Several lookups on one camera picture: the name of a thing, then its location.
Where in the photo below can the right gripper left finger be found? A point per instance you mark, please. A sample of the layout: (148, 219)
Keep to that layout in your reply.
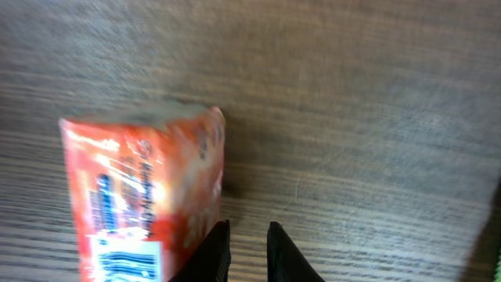
(211, 260)

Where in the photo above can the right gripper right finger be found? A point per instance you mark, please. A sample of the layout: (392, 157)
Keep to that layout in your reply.
(285, 262)

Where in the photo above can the red small box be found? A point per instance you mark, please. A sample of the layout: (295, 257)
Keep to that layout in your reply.
(145, 187)

